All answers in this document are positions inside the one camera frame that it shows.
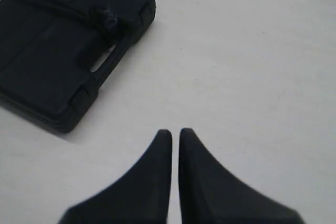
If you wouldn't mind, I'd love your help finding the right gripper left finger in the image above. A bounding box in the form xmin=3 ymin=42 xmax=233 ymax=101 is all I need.
xmin=59 ymin=130 xmax=173 ymax=223

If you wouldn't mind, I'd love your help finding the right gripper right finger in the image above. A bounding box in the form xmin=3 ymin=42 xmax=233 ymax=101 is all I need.
xmin=178 ymin=128 xmax=304 ymax=223

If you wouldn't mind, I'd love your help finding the black braided rope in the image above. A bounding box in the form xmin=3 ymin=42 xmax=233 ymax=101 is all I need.
xmin=0 ymin=0 xmax=124 ymax=49

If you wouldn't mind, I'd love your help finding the black plastic carry case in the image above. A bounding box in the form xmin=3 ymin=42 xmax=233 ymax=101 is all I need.
xmin=1 ymin=0 xmax=156 ymax=133

